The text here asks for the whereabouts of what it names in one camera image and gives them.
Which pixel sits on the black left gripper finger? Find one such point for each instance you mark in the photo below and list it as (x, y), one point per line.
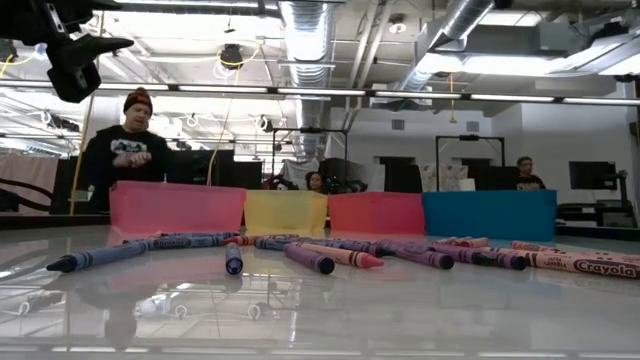
(100, 47)

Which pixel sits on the pink crayon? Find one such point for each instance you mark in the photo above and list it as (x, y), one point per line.
(530, 245)
(470, 242)
(590, 265)
(345, 255)

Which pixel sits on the purple crayon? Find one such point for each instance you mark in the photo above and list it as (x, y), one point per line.
(480, 256)
(310, 257)
(425, 257)

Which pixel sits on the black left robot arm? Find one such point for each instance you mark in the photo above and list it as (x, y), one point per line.
(20, 20)

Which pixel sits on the person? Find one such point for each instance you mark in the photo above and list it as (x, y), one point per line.
(315, 181)
(527, 175)
(125, 150)

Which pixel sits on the pink cloth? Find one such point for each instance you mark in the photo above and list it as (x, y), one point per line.
(30, 170)

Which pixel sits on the large pink plastic bin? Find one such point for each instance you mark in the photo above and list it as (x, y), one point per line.
(175, 207)

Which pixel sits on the yellow plastic bin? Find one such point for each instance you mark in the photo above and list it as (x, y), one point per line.
(285, 212)

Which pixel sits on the small red plastic bin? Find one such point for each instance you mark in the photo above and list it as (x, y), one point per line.
(375, 212)

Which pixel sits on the black cabinet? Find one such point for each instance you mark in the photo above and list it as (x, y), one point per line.
(402, 177)

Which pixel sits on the ceiling light strip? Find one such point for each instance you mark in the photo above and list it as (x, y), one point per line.
(510, 97)

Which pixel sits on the black monitor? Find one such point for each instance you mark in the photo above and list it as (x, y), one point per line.
(500, 177)
(592, 175)

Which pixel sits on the blue plastic bin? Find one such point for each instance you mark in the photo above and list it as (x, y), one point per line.
(490, 215)

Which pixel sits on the black monitor stand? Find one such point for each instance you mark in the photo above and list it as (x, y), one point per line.
(622, 190)

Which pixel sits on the silver ventilation duct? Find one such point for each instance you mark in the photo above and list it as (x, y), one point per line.
(450, 30)
(307, 50)

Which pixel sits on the black metal frame stand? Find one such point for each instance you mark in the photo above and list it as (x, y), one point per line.
(310, 130)
(470, 137)

